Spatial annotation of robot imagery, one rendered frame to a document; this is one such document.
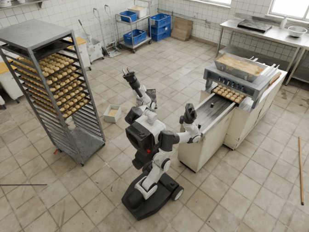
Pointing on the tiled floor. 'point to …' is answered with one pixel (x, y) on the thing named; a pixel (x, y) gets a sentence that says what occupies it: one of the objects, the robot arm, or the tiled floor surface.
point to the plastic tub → (112, 113)
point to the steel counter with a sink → (301, 74)
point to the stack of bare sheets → (149, 96)
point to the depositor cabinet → (247, 111)
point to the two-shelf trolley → (132, 30)
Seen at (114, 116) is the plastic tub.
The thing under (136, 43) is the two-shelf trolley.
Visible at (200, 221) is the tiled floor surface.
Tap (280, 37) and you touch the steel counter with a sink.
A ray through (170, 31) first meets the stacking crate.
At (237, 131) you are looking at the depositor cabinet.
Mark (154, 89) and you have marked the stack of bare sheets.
